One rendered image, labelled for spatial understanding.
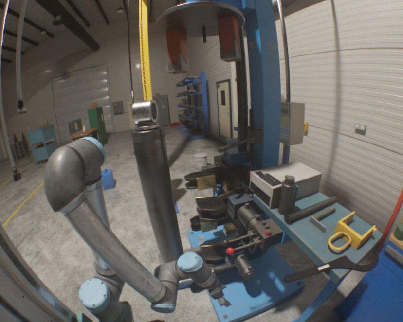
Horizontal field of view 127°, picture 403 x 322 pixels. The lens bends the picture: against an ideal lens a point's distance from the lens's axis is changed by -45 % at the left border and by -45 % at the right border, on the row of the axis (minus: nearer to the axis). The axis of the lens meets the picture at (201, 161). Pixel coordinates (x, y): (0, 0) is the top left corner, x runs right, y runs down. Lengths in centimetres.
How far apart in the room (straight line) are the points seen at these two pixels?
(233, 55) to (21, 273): 134
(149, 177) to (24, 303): 97
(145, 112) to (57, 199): 77
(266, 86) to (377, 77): 160
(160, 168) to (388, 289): 178
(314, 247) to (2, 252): 108
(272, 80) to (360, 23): 177
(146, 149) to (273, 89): 94
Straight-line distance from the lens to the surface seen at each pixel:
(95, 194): 62
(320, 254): 83
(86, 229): 51
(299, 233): 89
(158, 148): 111
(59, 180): 48
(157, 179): 116
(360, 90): 258
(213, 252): 146
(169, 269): 78
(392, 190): 253
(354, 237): 90
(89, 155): 56
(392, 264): 143
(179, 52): 128
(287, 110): 171
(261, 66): 131
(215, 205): 113
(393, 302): 160
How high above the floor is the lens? 164
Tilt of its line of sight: 20 degrees down
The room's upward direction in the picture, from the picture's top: 4 degrees counter-clockwise
